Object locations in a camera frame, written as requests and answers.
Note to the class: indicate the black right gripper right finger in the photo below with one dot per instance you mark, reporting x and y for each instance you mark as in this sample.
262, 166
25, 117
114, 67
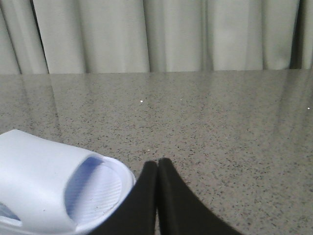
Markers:
180, 211

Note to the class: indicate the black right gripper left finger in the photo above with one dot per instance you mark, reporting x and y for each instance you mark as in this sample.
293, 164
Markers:
137, 213

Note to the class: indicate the light blue slipper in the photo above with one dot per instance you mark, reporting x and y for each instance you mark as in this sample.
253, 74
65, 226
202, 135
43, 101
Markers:
51, 188

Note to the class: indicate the grey-white pleated curtain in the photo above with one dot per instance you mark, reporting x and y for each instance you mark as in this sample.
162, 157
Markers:
96, 36

